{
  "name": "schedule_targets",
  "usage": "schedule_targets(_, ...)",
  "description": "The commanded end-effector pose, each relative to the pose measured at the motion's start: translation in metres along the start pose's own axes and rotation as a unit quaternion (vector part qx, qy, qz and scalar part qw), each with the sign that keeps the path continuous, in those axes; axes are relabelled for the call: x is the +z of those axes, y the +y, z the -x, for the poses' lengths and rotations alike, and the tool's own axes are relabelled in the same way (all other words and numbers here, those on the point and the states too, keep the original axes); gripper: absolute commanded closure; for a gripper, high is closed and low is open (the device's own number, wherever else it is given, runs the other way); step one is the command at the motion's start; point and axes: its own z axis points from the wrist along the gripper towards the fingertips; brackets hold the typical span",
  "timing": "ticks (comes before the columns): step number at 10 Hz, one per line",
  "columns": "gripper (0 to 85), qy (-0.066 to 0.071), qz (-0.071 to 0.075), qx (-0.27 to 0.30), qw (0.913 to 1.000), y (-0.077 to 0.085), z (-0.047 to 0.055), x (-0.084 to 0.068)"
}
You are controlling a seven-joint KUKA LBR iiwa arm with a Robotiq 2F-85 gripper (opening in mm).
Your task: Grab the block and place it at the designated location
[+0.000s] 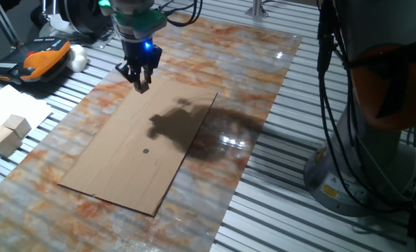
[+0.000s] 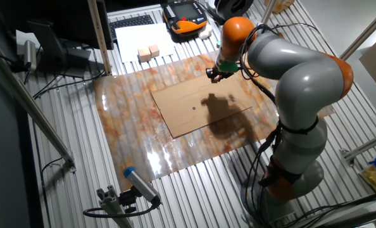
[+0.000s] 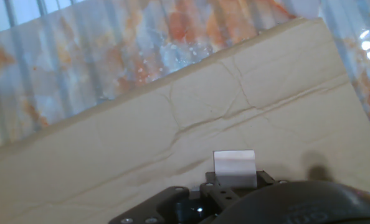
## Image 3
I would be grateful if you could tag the small wooden block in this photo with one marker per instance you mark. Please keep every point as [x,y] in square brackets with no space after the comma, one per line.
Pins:
[235,168]

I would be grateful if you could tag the orange marble patterned mat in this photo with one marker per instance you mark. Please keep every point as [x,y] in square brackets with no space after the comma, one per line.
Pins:
[141,46]

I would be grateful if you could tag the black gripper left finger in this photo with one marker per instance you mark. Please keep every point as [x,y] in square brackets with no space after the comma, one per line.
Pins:
[222,194]

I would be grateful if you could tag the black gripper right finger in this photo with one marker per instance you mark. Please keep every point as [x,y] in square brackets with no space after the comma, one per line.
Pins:
[264,179]

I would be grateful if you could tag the brown cardboard sheet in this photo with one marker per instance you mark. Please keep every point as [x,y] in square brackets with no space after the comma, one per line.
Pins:
[266,109]

